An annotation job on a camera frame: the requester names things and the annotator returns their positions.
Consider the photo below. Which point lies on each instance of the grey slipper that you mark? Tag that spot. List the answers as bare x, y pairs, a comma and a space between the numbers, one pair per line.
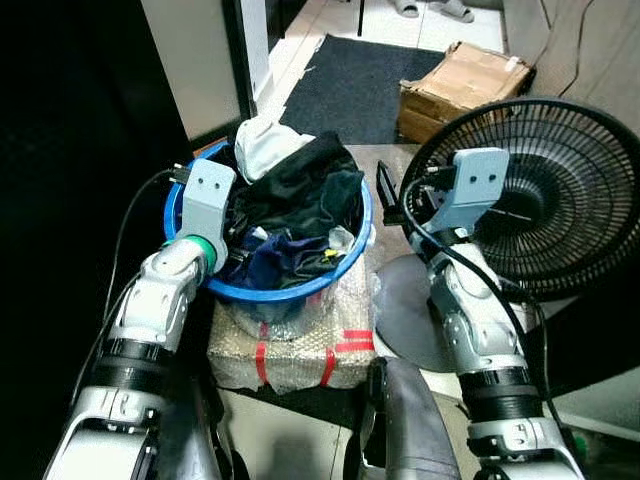
405, 8
452, 10

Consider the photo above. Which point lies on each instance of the brown cardboard box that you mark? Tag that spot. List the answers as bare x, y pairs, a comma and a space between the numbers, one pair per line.
460, 85

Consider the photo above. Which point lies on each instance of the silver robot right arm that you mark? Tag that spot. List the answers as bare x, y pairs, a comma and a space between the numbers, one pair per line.
470, 320

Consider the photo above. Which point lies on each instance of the blue plastic laundry basket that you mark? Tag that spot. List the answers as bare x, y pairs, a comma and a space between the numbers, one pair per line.
270, 292

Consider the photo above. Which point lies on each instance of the dark grey door mat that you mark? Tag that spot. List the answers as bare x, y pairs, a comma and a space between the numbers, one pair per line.
350, 90

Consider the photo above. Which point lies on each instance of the white door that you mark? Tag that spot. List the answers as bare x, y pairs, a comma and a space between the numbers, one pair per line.
190, 60

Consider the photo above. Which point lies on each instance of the white cloth garment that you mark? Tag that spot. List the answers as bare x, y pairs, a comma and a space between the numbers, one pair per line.
262, 145

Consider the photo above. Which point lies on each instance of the grey robot right leg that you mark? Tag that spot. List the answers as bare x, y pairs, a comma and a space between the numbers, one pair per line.
410, 430

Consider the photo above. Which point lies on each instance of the black electric fan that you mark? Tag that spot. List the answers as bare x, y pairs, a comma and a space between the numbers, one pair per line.
560, 200

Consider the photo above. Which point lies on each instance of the long black trousers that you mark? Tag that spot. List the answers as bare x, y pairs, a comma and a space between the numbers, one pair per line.
305, 185

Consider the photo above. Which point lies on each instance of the bubble-wrapped box with red tape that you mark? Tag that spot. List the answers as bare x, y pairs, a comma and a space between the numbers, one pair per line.
300, 345

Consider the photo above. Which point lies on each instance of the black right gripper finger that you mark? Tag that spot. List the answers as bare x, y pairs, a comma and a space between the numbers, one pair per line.
388, 195

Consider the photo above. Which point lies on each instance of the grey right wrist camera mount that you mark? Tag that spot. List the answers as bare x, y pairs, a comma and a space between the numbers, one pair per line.
478, 180

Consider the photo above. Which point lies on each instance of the small yellow tag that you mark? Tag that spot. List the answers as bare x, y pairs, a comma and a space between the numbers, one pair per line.
329, 253

